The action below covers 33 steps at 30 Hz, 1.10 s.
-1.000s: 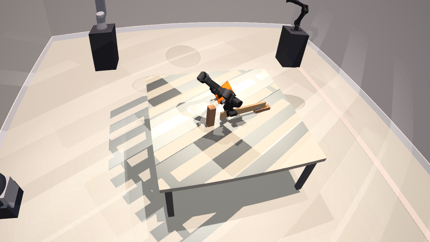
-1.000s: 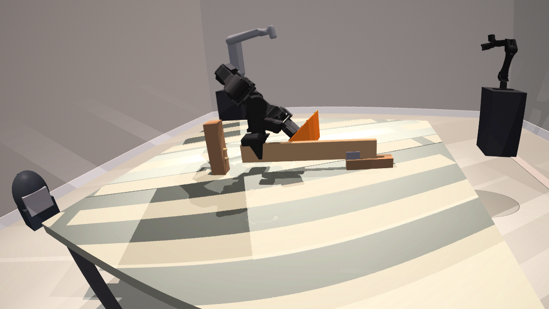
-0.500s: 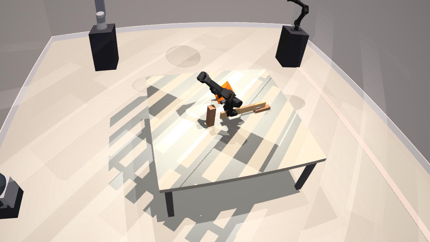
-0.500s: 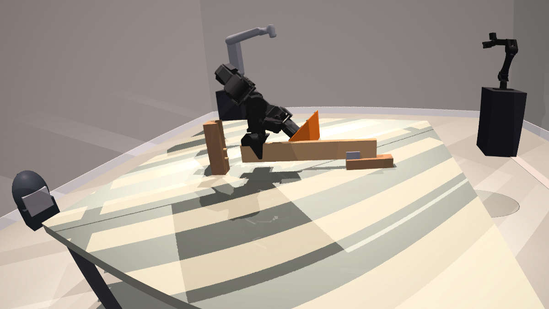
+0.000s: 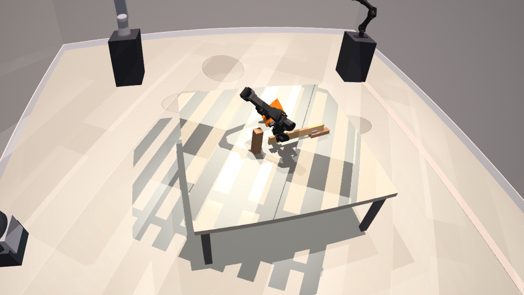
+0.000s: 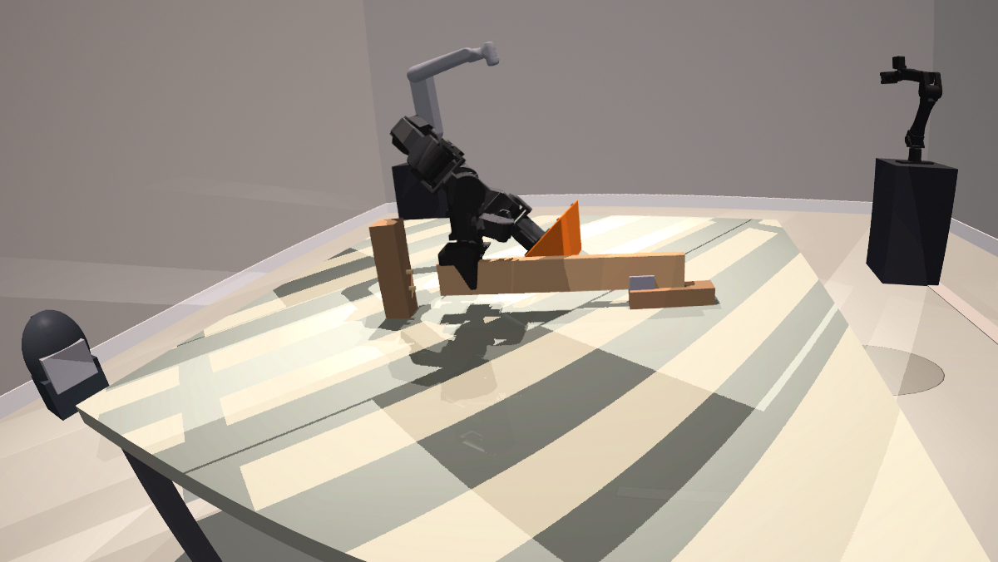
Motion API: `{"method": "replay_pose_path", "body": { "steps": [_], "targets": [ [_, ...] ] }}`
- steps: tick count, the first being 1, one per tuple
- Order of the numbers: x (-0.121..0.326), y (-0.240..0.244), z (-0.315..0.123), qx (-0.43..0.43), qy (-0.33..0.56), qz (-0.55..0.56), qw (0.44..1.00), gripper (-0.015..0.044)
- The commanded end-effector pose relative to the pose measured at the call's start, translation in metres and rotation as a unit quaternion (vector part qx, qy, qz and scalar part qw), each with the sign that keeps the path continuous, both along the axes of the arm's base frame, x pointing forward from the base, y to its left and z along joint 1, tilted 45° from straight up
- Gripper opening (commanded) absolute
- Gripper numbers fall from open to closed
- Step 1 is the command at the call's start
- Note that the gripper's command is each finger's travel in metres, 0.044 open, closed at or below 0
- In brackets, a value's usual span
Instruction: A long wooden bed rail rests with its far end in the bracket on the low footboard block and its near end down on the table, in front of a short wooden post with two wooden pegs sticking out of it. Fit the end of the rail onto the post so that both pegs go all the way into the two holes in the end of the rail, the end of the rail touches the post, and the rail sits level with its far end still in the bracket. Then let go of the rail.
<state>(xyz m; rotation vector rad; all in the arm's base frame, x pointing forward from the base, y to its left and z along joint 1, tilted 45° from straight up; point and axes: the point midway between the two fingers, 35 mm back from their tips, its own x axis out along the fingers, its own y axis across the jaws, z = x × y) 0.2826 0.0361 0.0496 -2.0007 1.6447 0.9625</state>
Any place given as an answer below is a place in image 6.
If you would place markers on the long wooden rail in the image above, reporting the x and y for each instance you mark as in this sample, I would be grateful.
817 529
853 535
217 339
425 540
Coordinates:
565 273

